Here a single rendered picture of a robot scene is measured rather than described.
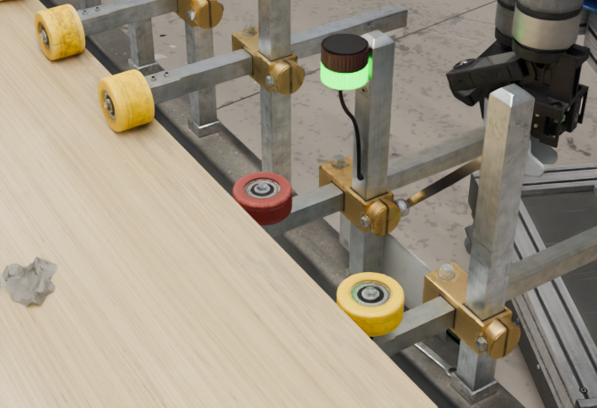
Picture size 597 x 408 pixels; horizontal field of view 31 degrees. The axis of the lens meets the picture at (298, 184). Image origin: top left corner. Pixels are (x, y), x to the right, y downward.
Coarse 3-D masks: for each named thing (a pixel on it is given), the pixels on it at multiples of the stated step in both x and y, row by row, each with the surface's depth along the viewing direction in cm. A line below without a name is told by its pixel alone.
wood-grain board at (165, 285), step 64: (0, 64) 174; (64, 64) 174; (0, 128) 158; (64, 128) 158; (0, 192) 145; (64, 192) 145; (128, 192) 145; (192, 192) 145; (0, 256) 134; (64, 256) 134; (128, 256) 134; (192, 256) 134; (256, 256) 134; (0, 320) 125; (64, 320) 125; (128, 320) 125; (192, 320) 125; (256, 320) 125; (320, 320) 125; (0, 384) 117; (64, 384) 117; (128, 384) 117; (192, 384) 117; (256, 384) 117; (320, 384) 117; (384, 384) 117
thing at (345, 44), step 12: (336, 36) 136; (348, 36) 136; (324, 48) 134; (336, 48) 134; (348, 48) 134; (360, 48) 134; (336, 72) 134; (348, 72) 134; (360, 144) 144; (360, 156) 146; (360, 168) 147; (360, 180) 148
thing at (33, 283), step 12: (12, 264) 132; (36, 264) 130; (48, 264) 133; (0, 276) 130; (12, 276) 130; (24, 276) 128; (36, 276) 130; (48, 276) 131; (12, 288) 129; (24, 288) 128; (36, 288) 129; (48, 288) 128; (24, 300) 127; (36, 300) 127
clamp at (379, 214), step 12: (348, 156) 158; (324, 168) 155; (336, 168) 155; (348, 168) 155; (324, 180) 156; (336, 180) 153; (348, 180) 153; (348, 192) 151; (348, 204) 152; (360, 204) 149; (372, 204) 149; (384, 204) 148; (348, 216) 153; (360, 216) 150; (372, 216) 148; (384, 216) 148; (396, 216) 150; (360, 228) 151; (372, 228) 149; (384, 228) 150
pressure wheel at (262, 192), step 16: (256, 176) 147; (272, 176) 147; (240, 192) 144; (256, 192) 145; (272, 192) 145; (288, 192) 144; (256, 208) 142; (272, 208) 143; (288, 208) 145; (272, 224) 144
